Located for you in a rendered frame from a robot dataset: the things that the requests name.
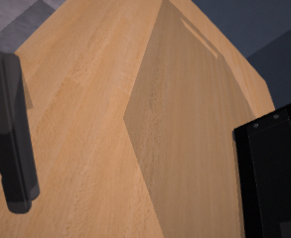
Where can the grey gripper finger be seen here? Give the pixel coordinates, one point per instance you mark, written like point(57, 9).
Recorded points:
point(17, 164)

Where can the black server rack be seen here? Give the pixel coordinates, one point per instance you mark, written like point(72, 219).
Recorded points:
point(263, 148)

